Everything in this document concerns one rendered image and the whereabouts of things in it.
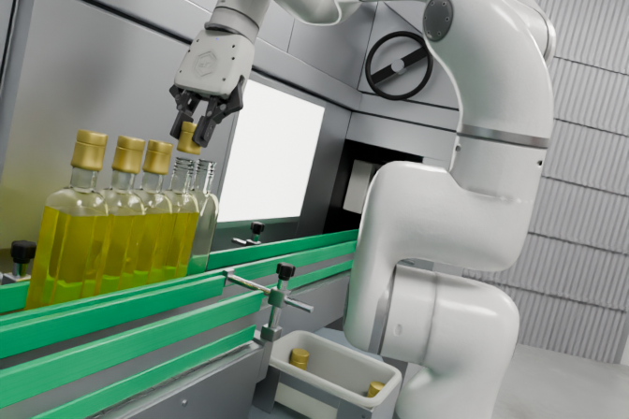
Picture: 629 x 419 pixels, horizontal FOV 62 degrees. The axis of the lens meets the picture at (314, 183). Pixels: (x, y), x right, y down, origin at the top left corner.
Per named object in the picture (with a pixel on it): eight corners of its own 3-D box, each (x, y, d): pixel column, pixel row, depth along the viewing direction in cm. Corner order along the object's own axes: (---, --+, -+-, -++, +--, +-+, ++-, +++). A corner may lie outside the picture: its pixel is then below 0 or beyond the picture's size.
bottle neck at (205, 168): (199, 187, 86) (205, 159, 86) (213, 192, 85) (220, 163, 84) (187, 187, 83) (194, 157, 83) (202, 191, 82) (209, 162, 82)
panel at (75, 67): (292, 218, 150) (319, 101, 147) (300, 221, 149) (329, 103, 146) (-26, 243, 68) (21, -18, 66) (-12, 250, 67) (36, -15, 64)
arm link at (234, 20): (197, 4, 80) (190, 20, 79) (244, 9, 76) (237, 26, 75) (222, 30, 86) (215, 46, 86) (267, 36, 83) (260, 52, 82)
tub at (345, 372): (289, 368, 106) (299, 327, 105) (394, 415, 96) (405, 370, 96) (242, 397, 90) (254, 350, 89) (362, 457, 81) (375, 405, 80)
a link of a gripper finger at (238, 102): (227, 59, 78) (200, 84, 79) (254, 91, 75) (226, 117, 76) (231, 63, 80) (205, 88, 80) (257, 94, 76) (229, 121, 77)
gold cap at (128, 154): (125, 167, 70) (132, 136, 70) (145, 174, 69) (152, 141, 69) (105, 166, 67) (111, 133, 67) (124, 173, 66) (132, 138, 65)
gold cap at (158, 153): (153, 169, 76) (160, 139, 75) (172, 175, 74) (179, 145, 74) (136, 168, 72) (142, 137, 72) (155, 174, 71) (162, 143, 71)
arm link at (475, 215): (560, 152, 45) (375, 121, 48) (499, 401, 49) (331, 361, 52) (533, 145, 55) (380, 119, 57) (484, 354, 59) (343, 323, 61)
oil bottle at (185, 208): (150, 314, 84) (177, 185, 82) (176, 326, 82) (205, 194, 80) (123, 322, 79) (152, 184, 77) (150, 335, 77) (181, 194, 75)
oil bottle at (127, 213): (91, 331, 74) (122, 183, 72) (120, 345, 71) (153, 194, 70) (56, 340, 69) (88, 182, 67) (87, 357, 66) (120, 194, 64)
